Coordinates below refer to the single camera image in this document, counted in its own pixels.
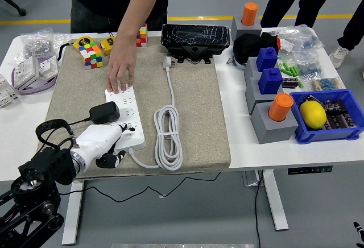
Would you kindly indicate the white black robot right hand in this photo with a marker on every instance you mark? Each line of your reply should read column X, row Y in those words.
column 359, row 228

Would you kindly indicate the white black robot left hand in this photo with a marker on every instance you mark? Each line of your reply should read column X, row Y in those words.
column 96, row 141

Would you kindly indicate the person's left hand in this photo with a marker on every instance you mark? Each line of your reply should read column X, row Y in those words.
column 122, row 63

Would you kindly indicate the black plug adapter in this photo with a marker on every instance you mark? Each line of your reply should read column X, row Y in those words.
column 104, row 113

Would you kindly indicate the white power strip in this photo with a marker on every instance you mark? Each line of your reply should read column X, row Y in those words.
column 133, row 108

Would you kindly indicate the person's left forearm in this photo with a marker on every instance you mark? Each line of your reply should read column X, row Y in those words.
column 142, row 3

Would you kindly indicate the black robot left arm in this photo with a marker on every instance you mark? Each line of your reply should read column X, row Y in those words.
column 48, row 165

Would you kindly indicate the square yellow tape measure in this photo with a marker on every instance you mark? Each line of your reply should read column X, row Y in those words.
column 106, row 46

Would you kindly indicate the colourful puzzle cube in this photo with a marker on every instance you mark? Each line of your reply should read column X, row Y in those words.
column 91, row 56
column 142, row 37

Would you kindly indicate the round yellow black tape measure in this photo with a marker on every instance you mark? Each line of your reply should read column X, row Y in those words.
column 82, row 41

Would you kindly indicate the empty clear plastic bag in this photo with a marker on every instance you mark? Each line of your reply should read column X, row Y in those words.
column 61, row 39

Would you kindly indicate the person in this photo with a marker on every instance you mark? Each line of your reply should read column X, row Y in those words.
column 99, row 0
column 284, row 0
column 352, row 29

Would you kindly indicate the white socket box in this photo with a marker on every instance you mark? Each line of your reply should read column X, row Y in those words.
column 25, row 71
column 48, row 66

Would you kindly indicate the black desk control panel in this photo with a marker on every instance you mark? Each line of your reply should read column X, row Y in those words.
column 310, row 170

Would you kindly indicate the white table leg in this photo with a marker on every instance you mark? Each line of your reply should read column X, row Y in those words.
column 73, row 214
column 274, row 199

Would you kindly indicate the black plastic-wrapped device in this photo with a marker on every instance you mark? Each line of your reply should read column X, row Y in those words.
column 196, row 39

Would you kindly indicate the purple tray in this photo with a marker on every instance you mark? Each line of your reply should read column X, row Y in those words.
column 34, row 88

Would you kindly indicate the clear bag metal nuts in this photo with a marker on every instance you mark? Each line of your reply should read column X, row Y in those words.
column 35, row 44

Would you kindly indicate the grey-brown mat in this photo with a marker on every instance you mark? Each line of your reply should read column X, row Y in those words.
column 199, row 117

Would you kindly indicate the blue plastic bin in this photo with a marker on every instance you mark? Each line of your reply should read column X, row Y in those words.
column 327, row 135

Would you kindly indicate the white circuit breaker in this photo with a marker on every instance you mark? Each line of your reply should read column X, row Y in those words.
column 5, row 94

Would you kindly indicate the dark brown capacitor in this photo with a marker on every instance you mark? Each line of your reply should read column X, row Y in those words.
column 350, row 120
column 290, row 83
column 335, row 122
column 335, row 106

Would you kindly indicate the pale blue dish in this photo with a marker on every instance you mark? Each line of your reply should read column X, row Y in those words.
column 238, row 63

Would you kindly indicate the grey under-desk control box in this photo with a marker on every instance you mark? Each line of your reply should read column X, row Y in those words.
column 251, row 178

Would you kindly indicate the yellow lemon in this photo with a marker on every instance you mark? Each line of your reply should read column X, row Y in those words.
column 312, row 115

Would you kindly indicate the grey socket block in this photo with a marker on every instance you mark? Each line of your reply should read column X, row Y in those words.
column 273, row 131
column 250, row 67
column 239, row 29
column 253, row 94

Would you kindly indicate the orange cylinder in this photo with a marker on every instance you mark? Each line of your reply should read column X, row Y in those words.
column 280, row 107
column 249, row 13

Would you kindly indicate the black metal clip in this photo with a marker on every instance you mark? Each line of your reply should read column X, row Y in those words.
column 310, row 98

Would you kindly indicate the blue square peg block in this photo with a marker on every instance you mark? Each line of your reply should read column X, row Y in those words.
column 266, row 58
column 270, row 82

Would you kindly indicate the clear bag beige blue resistors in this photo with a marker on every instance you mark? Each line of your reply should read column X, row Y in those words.
column 327, row 84

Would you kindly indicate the green cylinder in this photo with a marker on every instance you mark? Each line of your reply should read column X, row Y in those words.
column 280, row 68
column 300, row 83
column 286, row 71
column 292, row 71
column 297, row 70

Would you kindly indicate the white label packet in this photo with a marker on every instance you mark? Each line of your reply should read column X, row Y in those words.
column 287, row 45

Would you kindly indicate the small clear bag blue resistors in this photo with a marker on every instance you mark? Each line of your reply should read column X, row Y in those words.
column 308, row 67

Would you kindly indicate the large clear bag blue resistors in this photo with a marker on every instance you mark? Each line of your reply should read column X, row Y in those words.
column 301, row 36

